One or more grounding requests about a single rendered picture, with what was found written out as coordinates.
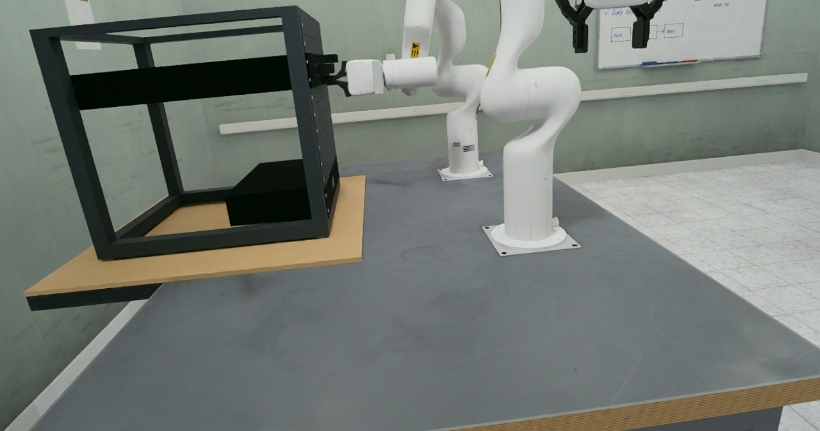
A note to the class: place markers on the tan flat wooden board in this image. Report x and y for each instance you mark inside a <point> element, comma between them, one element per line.
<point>343,245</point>

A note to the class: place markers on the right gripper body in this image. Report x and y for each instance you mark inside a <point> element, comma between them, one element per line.
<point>360,77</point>

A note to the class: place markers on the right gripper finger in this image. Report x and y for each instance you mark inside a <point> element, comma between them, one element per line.
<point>342,84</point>
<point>341,73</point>

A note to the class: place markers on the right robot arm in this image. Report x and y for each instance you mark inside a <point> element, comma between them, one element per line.
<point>416,69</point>

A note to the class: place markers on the dark grey metal rack frame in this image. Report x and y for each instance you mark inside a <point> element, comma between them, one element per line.
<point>272,192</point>

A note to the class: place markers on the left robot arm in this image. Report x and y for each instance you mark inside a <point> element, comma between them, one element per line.
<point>550,95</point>

